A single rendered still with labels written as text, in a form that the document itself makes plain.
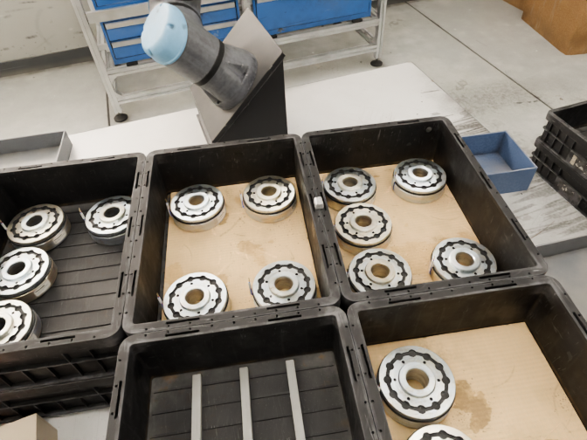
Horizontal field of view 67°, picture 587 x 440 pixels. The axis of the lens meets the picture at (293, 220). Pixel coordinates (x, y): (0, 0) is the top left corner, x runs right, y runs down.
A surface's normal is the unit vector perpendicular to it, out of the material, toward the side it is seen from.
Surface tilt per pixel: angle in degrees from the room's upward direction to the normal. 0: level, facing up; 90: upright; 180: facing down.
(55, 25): 90
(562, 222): 0
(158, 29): 45
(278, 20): 90
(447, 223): 0
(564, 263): 0
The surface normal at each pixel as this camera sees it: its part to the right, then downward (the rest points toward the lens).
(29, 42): 0.32, 0.68
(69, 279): -0.04, -0.69
